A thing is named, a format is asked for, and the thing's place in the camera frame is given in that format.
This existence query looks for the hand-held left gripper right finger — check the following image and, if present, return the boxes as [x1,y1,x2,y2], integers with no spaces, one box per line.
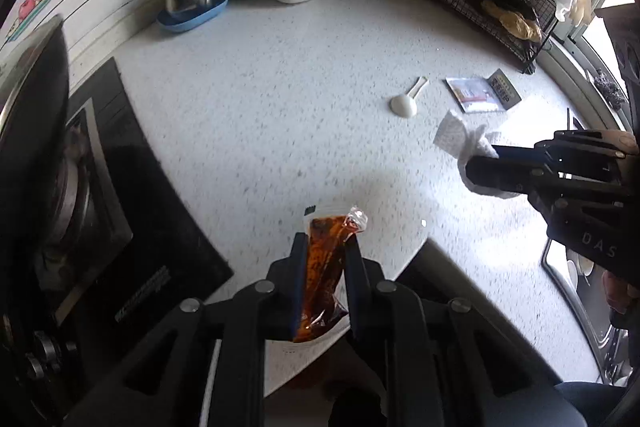
[344,237,586,427]

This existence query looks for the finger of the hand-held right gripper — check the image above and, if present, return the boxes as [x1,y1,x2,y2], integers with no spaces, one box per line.
[465,154,632,208]
[492,129,627,184]

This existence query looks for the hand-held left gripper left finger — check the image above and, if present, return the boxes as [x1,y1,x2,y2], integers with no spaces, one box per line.
[65,232,310,427]

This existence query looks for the red chili sauce packet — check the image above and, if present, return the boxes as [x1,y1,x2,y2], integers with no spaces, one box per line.
[292,205,369,344]

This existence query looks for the white textured cloth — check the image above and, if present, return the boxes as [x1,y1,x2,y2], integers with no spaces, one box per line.
[433,109,521,200]

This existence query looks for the yellowish rubber glove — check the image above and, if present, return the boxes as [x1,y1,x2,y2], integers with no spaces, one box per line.
[570,0,594,28]

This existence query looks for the person's right hand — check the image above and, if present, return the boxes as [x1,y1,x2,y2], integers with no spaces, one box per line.
[602,269,638,314]

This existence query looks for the steel wool scrubber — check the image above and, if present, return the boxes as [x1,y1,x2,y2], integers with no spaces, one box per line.
[594,68,628,110]

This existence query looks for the pink and grey sachet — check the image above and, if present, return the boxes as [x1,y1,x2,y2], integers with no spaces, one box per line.
[445,68,522,114]

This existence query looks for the stainless steel sink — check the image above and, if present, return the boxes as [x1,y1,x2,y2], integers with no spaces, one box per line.
[542,237,631,388]

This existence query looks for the white plastic spoon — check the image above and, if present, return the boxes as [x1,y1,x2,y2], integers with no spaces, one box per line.
[390,77,430,118]

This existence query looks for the brown bag on rack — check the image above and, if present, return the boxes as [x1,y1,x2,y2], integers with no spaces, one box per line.
[481,0,543,42]

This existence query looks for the black glass stove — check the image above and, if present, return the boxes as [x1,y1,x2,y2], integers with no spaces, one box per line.
[0,57,233,408]

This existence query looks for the person's trouser leg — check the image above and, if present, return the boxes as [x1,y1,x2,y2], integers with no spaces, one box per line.
[555,379,640,427]

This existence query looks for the blue plastic tray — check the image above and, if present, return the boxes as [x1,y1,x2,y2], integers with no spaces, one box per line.
[156,0,230,32]

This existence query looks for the dark wok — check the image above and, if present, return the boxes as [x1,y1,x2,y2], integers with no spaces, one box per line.
[0,14,71,258]

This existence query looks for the red apples wall sticker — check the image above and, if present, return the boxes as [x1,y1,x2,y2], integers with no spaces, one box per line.
[6,0,55,44]

